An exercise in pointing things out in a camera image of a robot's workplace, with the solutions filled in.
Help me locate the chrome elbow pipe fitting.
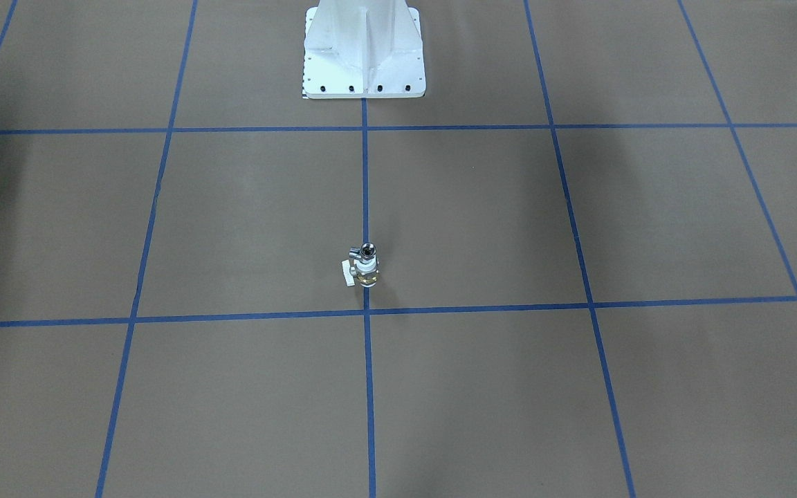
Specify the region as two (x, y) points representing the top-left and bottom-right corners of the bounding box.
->
(348, 242), (377, 265)

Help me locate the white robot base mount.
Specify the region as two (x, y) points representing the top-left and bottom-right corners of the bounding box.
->
(302, 1), (427, 99)

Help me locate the brown paper table mat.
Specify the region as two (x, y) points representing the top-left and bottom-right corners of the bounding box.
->
(0, 1), (797, 497)

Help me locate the white brass PPR valve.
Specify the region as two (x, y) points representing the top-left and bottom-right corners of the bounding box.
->
(341, 259), (380, 288)

